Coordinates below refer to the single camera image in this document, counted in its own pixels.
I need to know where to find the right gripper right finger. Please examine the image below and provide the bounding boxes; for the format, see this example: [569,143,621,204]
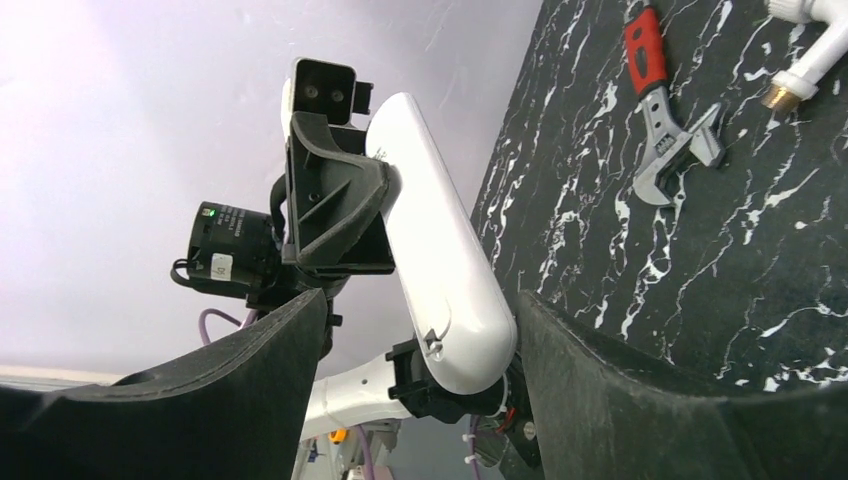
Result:
[515,291,847,479]

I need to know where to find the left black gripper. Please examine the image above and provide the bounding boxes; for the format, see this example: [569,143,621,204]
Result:
[268,111,397,278]

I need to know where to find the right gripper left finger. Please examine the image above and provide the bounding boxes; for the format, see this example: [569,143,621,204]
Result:
[1,290,327,479]

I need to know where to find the white remote control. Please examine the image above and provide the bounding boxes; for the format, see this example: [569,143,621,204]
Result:
[366,92,518,395]

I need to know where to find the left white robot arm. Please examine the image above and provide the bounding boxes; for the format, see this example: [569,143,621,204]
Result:
[171,95,532,440]

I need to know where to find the white plastic faucet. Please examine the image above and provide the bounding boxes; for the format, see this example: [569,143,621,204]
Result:
[761,0,847,113]

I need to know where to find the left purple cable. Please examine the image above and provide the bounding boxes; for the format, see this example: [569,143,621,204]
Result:
[198,307,260,347]

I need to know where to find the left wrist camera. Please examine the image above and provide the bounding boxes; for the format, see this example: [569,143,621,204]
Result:
[280,57,374,140]

